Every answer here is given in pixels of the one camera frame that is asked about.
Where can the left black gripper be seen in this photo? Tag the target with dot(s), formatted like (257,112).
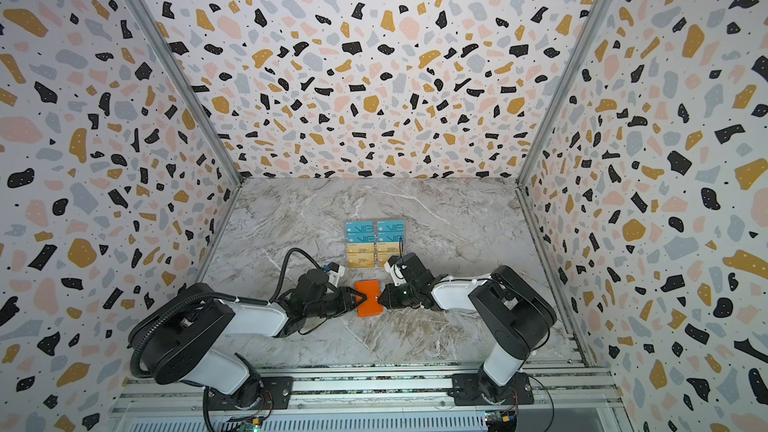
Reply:
(348,300)

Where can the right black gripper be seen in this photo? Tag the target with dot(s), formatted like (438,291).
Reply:
(396,294)

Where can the orange card holder wallet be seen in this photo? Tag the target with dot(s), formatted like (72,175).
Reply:
(364,287)

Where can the gold card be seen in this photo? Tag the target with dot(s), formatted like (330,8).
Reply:
(361,261)
(387,259)
(382,248)
(360,248)

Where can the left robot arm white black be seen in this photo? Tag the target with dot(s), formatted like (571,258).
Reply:
(177,342)

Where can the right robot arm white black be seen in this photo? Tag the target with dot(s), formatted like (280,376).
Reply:
(516,315)

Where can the teal card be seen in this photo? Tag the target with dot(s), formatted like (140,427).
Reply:
(361,238)
(390,237)
(391,226)
(359,227)

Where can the teal card back left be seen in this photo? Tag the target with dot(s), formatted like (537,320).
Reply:
(359,227)

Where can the teal card back right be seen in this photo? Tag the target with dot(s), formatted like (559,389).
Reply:
(391,226)

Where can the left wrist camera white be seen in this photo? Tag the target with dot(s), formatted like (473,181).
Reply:
(335,273)

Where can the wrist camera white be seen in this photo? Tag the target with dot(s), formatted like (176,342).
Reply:
(335,273)
(392,268)

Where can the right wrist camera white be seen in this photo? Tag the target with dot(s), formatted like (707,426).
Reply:
(392,268)

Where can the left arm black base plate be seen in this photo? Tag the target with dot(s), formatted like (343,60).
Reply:
(262,394)

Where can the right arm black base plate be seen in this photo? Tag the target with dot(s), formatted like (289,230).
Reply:
(475,389)

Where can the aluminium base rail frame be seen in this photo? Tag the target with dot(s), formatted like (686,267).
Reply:
(384,398)

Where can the left aluminium corner post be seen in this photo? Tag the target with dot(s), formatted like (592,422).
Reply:
(159,45)

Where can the aluminium corner post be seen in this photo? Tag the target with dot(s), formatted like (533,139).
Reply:
(159,45)
(576,59)

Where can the right aluminium corner post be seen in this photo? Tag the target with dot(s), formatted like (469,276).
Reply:
(576,59)

